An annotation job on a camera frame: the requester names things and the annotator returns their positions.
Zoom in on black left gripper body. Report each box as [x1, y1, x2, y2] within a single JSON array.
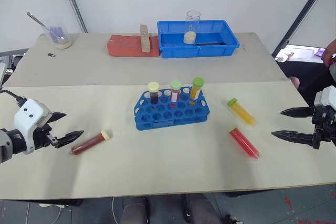
[[33, 113, 59, 150]]

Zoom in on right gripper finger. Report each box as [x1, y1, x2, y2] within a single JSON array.
[[271, 130, 320, 150], [280, 106, 316, 119]]

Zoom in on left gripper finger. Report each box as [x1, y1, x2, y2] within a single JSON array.
[[54, 130, 85, 149], [48, 112, 67, 124]]

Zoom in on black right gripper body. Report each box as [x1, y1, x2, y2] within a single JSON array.
[[311, 105, 336, 146]]

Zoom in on dark red tube cream cap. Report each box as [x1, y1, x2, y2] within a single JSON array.
[[70, 129, 113, 155]]

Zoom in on red liquid tube green cap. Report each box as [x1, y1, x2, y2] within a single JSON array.
[[227, 126, 261, 160]]

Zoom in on orange liquid tube green cap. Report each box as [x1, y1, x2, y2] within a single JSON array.
[[190, 77, 205, 100], [227, 98, 258, 126]]

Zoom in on dark liquid tube yellow cap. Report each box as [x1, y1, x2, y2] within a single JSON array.
[[147, 82, 161, 105]]

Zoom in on blue test tube rack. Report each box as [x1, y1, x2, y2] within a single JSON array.
[[133, 87, 211, 131]]

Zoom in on white-labelled red tube green cap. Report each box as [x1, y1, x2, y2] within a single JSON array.
[[170, 79, 183, 103]]

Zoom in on person in dark sleeve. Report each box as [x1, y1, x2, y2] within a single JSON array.
[[321, 38, 336, 83]]

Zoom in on purple-labelled glass beaker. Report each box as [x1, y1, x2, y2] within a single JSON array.
[[43, 24, 73, 50]]

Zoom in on red cloth pad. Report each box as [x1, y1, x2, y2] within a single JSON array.
[[107, 34, 161, 58]]

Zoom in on metal spoon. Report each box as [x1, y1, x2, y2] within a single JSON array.
[[26, 12, 60, 42]]

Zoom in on dark metal pole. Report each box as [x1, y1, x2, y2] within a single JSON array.
[[271, 0, 336, 57]]

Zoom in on dark rounded shape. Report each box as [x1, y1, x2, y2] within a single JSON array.
[[120, 196, 152, 224]]

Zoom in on wooden block with holes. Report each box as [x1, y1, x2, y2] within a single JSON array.
[[139, 24, 153, 54]]

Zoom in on grey metal pole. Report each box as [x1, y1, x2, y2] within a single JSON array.
[[58, 0, 89, 34]]

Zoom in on blue plastic bin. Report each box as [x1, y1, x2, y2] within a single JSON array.
[[156, 19, 240, 59]]

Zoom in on tall glass beaker with grains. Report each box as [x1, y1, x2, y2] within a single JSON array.
[[183, 10, 202, 45]]

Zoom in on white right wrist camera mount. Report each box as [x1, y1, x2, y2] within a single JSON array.
[[313, 86, 336, 110]]

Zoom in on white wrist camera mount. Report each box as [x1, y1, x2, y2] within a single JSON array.
[[313, 86, 336, 110], [13, 99, 53, 154]]

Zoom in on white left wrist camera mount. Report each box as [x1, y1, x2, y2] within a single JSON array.
[[13, 99, 53, 154]]

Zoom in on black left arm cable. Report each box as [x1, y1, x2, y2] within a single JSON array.
[[0, 89, 28, 109]]

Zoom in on white floor cable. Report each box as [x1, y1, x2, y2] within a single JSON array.
[[25, 202, 66, 224], [112, 197, 118, 224]]

